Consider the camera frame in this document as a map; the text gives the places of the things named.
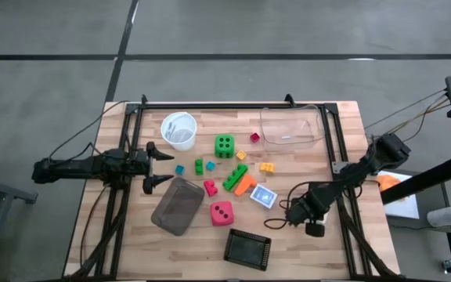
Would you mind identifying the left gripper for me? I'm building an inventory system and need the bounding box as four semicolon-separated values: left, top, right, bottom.
125;141;175;195

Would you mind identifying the grey translucent bin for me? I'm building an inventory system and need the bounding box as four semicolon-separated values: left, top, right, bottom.
150;176;206;237

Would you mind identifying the green foam die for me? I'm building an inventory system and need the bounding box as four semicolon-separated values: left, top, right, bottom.
214;134;236;159

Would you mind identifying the pink foam die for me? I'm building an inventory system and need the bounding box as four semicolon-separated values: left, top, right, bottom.
210;201;235;227

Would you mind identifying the white blue small box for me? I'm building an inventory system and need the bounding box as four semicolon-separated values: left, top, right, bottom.
250;183;278;210

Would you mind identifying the orange toy block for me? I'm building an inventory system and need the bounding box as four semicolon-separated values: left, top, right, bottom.
233;174;258;197

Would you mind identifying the black slotted basket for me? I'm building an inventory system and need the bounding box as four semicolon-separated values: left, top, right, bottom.
223;228;272;272

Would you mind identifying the long green toy brick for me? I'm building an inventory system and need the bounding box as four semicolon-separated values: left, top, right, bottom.
222;163;249;193

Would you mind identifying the clear plastic container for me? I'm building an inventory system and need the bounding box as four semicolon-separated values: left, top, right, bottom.
259;104;326;152

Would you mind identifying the orange object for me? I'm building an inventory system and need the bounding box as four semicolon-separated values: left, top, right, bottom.
377;175;402;193

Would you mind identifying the white flat sheet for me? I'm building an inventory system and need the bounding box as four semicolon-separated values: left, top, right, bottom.
377;170;420;219

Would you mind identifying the black diagonal beam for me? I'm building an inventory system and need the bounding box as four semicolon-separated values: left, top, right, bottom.
380;154;451;204

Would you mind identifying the white roll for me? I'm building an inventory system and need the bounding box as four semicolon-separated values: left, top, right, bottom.
427;204;451;228

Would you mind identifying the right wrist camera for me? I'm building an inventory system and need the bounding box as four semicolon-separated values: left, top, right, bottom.
305;219;327;238

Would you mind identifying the black right camera cable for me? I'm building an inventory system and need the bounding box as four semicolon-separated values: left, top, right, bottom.
263;182;301;230

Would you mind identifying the brown thin cable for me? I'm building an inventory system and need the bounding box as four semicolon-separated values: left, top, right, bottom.
78;183;109;267

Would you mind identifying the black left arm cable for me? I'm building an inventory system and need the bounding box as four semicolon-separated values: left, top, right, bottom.
47;100;131;161

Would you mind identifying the black aluminium frame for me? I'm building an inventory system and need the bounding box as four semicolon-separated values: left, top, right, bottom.
68;92;401;281

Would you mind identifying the grey right arm cable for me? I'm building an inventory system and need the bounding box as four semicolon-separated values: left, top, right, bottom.
364;89;449;131

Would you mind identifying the yellowish thin cable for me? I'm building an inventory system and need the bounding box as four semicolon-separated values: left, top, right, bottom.
385;97;451;136

